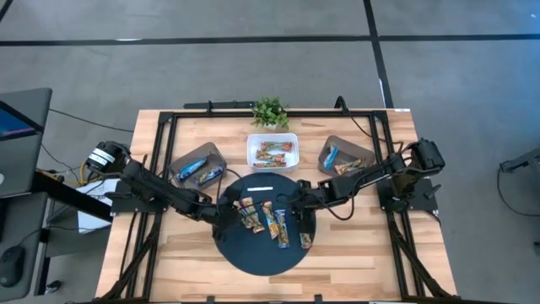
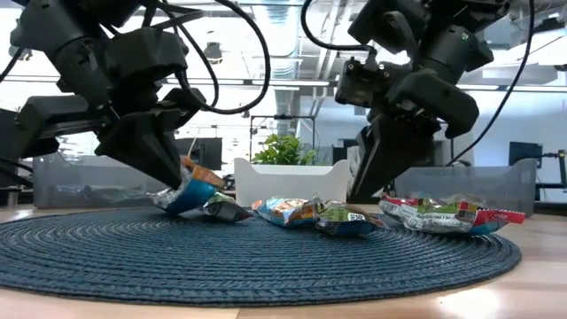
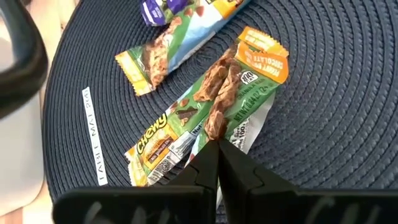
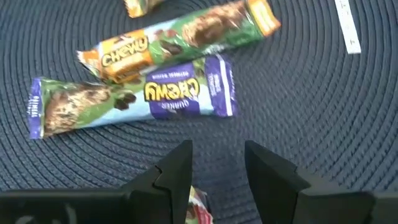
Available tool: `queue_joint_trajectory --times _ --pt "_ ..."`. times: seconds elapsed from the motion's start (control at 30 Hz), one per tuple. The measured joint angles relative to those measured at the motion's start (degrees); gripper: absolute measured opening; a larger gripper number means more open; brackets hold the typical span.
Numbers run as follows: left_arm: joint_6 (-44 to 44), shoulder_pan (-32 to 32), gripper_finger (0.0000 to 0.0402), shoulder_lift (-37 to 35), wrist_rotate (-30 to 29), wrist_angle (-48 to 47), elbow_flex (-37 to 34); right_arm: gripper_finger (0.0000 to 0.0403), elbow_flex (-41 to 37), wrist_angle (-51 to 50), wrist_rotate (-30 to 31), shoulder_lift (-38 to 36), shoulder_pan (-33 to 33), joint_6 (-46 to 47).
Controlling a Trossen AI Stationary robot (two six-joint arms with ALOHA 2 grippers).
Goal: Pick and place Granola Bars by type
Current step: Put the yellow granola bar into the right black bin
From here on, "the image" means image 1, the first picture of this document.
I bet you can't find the black computer mouse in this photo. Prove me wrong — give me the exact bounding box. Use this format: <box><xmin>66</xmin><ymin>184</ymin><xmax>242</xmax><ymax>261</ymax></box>
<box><xmin>0</xmin><ymin>245</ymin><xmax>26</xmax><ymax>288</ymax></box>

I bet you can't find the round dark blue woven placemat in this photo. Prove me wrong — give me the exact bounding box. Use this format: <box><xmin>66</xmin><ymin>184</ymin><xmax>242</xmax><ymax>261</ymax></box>
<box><xmin>213</xmin><ymin>171</ymin><xmax>317</xmax><ymax>278</ymax></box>

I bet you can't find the white sheet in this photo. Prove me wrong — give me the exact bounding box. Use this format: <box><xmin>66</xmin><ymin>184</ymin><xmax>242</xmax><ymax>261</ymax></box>
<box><xmin>77</xmin><ymin>179</ymin><xmax>122</xmax><ymax>234</ymax></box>

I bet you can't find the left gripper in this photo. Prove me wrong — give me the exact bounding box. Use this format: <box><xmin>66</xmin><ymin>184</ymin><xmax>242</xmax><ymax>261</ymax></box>
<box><xmin>210</xmin><ymin>187</ymin><xmax>248</xmax><ymax>242</ymax></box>

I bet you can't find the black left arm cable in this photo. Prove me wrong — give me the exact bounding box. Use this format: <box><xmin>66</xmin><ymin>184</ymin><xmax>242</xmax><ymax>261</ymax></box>
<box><xmin>216</xmin><ymin>167</ymin><xmax>242</xmax><ymax>199</ymax></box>

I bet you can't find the yellow cable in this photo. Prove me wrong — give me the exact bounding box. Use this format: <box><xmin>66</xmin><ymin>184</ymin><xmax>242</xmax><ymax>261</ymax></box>
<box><xmin>50</xmin><ymin>162</ymin><xmax>92</xmax><ymax>186</ymax></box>

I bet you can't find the grey metal stand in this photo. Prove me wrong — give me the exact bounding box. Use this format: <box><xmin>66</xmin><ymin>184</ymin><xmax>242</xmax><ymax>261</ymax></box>
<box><xmin>499</xmin><ymin>147</ymin><xmax>540</xmax><ymax>174</ymax></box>

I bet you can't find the small potted green plant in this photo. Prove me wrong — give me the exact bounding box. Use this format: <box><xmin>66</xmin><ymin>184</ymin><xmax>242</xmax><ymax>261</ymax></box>
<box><xmin>251</xmin><ymin>95</ymin><xmax>291</xmax><ymax>131</ymax></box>

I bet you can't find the grey side desk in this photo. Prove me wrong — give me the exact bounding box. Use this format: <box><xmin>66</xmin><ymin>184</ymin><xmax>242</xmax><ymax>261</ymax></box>
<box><xmin>0</xmin><ymin>192</ymin><xmax>51</xmax><ymax>299</ymax></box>

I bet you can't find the black desk beam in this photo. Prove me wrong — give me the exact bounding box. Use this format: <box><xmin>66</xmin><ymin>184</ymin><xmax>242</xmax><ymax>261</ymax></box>
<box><xmin>32</xmin><ymin>168</ymin><xmax>115</xmax><ymax>223</ymax></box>

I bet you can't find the thin black floor cable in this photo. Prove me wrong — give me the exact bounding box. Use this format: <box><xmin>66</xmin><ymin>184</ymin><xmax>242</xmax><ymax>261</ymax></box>
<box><xmin>48</xmin><ymin>108</ymin><xmax>135</xmax><ymax>133</ymax></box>

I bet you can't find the white plastic bin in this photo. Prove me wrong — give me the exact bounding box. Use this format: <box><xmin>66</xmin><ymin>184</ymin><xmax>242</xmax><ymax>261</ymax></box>
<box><xmin>246</xmin><ymin>132</ymin><xmax>300</xmax><ymax>174</ymax></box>

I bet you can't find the grey laptop with blue screen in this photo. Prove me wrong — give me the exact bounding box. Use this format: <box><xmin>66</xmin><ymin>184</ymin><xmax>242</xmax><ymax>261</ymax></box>
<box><xmin>0</xmin><ymin>87</ymin><xmax>53</xmax><ymax>199</ymax></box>

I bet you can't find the black power strip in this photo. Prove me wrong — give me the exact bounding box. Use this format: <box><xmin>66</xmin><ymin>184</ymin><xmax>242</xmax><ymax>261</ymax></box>
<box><xmin>184</xmin><ymin>100</ymin><xmax>258</xmax><ymax>110</ymax></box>

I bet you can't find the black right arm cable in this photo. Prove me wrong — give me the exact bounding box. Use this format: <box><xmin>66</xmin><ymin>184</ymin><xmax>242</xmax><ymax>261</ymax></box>
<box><xmin>334</xmin><ymin>95</ymin><xmax>404</xmax><ymax>155</ymax></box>

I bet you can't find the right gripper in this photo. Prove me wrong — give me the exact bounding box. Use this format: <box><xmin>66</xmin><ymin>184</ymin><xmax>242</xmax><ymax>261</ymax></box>
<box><xmin>294</xmin><ymin>180</ymin><xmax>317</xmax><ymax>244</ymax></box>

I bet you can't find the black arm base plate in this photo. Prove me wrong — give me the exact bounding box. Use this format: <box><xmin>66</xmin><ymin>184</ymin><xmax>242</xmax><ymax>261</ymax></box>
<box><xmin>110</xmin><ymin>179</ymin><xmax>170</xmax><ymax>214</ymax></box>
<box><xmin>376</xmin><ymin>176</ymin><xmax>440</xmax><ymax>212</ymax></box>

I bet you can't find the black aluminium table frame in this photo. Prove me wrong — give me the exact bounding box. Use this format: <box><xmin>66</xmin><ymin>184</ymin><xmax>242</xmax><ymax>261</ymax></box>
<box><xmin>94</xmin><ymin>108</ymin><xmax>459</xmax><ymax>304</ymax></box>

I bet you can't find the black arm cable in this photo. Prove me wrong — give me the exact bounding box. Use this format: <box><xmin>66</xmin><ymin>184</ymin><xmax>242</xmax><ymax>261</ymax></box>
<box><xmin>334</xmin><ymin>95</ymin><xmax>404</xmax><ymax>155</ymax></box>
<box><xmin>216</xmin><ymin>167</ymin><xmax>242</xmax><ymax>199</ymax></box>

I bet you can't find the grey translucent plastic bin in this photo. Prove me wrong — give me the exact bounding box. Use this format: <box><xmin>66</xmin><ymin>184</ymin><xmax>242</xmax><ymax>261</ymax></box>
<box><xmin>316</xmin><ymin>134</ymin><xmax>377</xmax><ymax>178</ymax></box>
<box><xmin>168</xmin><ymin>141</ymin><xmax>229</xmax><ymax>191</ymax></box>

